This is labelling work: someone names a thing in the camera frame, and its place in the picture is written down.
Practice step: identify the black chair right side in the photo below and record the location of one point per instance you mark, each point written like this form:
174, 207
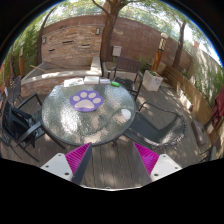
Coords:
143, 131

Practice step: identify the black chair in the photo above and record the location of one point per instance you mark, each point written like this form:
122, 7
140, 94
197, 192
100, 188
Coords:
24, 128
143, 131
127, 73

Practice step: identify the black chair left side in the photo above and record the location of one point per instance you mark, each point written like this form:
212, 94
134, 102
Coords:
24, 128

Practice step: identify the round glass patio table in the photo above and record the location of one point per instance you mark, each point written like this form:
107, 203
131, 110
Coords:
100, 126

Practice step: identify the small white box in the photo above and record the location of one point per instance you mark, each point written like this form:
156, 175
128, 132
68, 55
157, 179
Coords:
104, 81

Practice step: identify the wooden bench right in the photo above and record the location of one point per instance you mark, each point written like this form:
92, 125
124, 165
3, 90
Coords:
201, 109

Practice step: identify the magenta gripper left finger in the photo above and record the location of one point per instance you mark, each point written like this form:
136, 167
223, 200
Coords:
70, 166

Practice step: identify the purple paw print mousepad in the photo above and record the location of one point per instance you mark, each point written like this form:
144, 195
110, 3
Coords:
86, 100

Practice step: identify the green small object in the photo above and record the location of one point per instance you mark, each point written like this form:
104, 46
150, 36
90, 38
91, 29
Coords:
115, 84

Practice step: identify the large tree trunk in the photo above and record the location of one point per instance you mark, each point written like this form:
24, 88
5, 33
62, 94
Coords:
111, 9

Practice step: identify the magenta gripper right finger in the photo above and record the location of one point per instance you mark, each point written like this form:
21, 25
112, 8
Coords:
153, 166

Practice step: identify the black chair far side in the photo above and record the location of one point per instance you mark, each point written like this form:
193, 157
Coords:
127, 73

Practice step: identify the white square planter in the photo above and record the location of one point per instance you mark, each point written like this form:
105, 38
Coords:
151, 81

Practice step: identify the white booklet on table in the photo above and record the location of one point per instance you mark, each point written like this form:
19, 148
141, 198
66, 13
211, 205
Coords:
73, 82

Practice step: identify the wooden lamp post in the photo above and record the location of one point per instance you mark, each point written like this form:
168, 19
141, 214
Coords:
161, 48

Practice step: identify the white computer mouse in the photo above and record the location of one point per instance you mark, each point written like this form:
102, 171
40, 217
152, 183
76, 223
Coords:
126, 114

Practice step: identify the white box on table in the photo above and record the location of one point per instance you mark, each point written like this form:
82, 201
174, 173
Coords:
91, 80

